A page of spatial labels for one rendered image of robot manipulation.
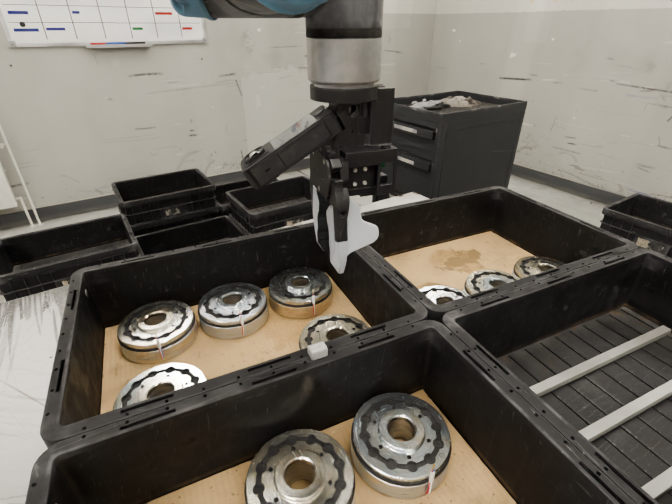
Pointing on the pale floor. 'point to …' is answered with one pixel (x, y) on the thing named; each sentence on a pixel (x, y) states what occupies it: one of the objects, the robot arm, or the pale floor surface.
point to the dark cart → (453, 145)
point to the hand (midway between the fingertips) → (327, 253)
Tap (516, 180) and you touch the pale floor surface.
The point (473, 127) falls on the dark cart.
